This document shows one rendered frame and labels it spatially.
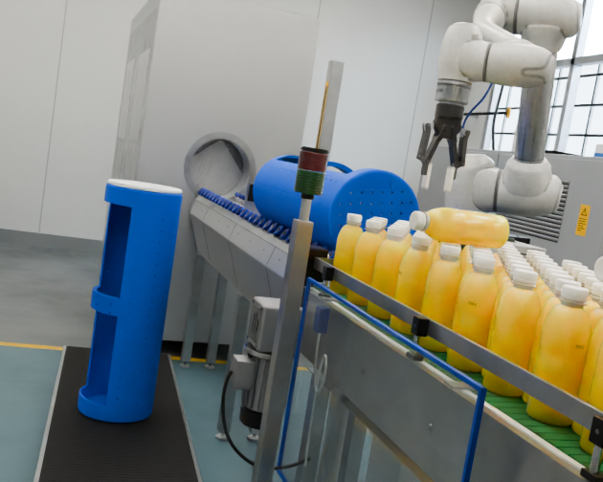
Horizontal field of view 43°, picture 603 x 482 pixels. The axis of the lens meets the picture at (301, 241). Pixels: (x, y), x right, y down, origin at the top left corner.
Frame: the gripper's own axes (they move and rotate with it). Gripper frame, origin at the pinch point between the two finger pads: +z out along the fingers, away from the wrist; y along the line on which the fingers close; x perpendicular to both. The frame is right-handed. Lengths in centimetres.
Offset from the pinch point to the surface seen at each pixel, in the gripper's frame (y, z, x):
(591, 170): -139, -15, -110
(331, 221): 22.2, 16.2, -15.4
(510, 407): 26, 34, 84
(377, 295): 30, 26, 37
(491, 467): 32, 41, 90
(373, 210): 10.0, 11.6, -15.3
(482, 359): 30, 27, 80
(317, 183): 44, 5, 29
